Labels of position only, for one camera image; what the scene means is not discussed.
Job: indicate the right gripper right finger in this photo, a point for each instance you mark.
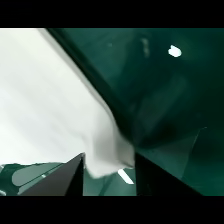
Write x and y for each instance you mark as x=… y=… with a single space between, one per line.
x=156 y=180

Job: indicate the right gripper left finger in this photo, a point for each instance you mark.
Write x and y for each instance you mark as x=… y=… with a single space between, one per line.
x=60 y=183

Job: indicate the white garment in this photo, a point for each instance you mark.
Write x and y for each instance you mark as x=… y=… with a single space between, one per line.
x=46 y=100

